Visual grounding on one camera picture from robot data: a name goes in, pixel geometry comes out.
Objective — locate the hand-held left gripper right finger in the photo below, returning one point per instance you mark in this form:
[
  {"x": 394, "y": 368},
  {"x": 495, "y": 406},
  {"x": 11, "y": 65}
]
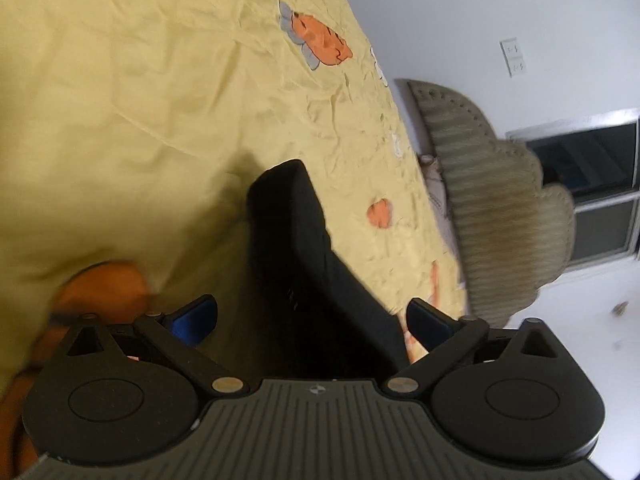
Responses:
[{"x": 425, "y": 322}]

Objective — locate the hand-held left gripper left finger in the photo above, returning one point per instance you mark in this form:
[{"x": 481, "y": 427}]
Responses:
[{"x": 192, "y": 320}]

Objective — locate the black pants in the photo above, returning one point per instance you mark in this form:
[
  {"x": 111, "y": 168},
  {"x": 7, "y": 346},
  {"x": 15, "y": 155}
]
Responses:
[{"x": 290, "y": 260}]

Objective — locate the beige patterned pillow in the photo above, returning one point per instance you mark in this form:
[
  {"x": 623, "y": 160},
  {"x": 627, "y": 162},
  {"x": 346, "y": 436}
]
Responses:
[{"x": 436, "y": 195}]

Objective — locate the padded olive headboard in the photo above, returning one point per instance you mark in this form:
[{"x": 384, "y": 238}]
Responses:
[{"x": 490, "y": 210}]

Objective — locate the yellow carrot print bedsheet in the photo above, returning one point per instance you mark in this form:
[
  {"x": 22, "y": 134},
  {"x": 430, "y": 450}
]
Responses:
[{"x": 150, "y": 110}]

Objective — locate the dark glass window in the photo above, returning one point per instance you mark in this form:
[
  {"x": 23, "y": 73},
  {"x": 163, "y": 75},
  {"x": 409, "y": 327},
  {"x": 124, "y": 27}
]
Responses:
[{"x": 585, "y": 170}]

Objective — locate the white wall socket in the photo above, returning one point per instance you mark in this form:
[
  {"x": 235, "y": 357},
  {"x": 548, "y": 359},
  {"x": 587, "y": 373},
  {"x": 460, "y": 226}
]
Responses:
[{"x": 512, "y": 57}]

